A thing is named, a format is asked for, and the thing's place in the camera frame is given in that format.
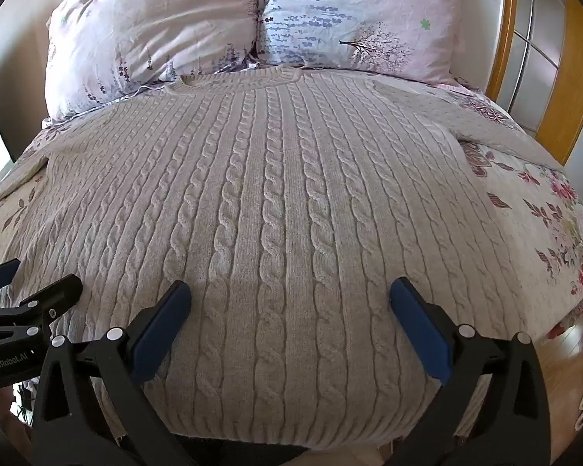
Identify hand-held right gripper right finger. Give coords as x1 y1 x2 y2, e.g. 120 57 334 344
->
389 276 552 466

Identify pink pillow with tree print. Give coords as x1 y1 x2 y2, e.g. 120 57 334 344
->
255 0 468 89

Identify pink floral pillow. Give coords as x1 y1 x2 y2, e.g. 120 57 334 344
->
45 0 264 124

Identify beige cable-knit sweater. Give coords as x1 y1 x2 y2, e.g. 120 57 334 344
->
0 67 567 447

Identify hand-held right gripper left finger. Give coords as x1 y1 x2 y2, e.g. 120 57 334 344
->
30 280 197 466

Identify cream floral bed sheet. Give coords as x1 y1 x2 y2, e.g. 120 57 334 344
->
0 75 583 447

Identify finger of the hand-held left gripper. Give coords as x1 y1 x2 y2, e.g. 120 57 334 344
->
0 274 83 338
0 259 21 297

